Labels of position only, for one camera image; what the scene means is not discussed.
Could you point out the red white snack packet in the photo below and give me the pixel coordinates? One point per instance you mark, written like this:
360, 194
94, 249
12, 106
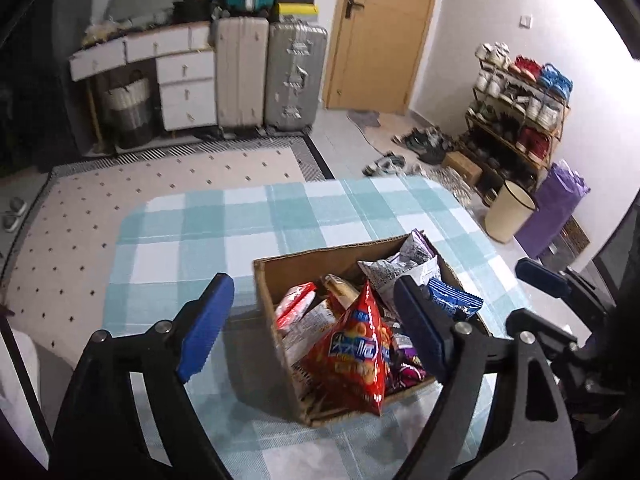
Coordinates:
295, 305

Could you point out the cream dotted rug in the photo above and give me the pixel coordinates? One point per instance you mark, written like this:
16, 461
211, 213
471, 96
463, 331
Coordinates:
175, 175

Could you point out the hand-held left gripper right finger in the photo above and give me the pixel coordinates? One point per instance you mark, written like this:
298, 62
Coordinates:
420, 325

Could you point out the brown cardboard box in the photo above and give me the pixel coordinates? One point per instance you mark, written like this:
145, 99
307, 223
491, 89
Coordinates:
320, 260

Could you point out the purple grape candy bag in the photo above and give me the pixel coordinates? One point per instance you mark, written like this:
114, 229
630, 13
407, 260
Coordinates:
407, 365

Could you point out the wooden shoe rack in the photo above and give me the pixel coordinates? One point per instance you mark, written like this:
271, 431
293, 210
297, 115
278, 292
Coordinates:
562, 122

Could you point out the cream trash bin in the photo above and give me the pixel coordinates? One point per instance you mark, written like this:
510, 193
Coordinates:
507, 212

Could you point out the woven laundry basket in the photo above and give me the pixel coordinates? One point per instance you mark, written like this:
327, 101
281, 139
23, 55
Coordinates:
127, 110

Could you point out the black wardrobe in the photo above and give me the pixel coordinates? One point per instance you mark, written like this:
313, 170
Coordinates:
25, 85

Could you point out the wooden door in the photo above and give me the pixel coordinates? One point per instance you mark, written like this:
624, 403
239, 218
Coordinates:
385, 35

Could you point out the pale plastic bag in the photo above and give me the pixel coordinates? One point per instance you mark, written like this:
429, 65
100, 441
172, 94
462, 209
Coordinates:
100, 30

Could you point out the small brown cardboard carton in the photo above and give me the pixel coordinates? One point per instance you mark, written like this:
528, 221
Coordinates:
462, 165

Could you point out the grey slipper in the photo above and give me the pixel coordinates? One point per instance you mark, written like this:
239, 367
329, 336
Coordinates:
10, 222
17, 205

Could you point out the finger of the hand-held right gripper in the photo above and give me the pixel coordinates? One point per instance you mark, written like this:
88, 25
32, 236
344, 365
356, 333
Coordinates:
525, 320
542, 275

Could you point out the grey doormat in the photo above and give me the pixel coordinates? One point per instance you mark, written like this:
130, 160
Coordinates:
365, 120

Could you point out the silver purple candy bag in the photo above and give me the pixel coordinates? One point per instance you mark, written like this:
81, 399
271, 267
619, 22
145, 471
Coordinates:
400, 267

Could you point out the brown patterned panel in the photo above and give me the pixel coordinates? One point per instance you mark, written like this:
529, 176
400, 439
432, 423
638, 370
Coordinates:
575, 237

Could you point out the white drawer desk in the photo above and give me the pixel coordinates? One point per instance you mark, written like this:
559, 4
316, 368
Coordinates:
187, 90

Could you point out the black storage case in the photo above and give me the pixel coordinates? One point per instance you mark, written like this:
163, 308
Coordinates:
192, 12

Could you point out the beige suitcase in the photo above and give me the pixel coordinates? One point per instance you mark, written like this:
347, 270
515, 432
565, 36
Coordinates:
240, 75

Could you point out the dark grey refrigerator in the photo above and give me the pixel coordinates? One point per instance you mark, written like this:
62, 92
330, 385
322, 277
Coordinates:
70, 85

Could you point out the red orange chip bag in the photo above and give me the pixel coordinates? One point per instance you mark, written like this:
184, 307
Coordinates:
355, 355

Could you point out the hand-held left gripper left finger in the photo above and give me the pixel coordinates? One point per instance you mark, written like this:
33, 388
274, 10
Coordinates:
207, 325

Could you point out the white light switch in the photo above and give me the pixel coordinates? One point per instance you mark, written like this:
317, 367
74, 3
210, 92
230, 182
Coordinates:
525, 21

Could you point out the scattered pile of shoes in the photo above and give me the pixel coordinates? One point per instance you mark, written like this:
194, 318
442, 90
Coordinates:
425, 142

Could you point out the purple plastic bag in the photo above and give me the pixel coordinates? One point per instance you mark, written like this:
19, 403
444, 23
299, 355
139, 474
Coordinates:
550, 210

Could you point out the blue cookie packet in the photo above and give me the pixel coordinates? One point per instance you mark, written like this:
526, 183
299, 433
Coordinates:
452, 300

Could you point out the silver suitcase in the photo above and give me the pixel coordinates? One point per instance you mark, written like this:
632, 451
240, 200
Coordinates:
295, 75

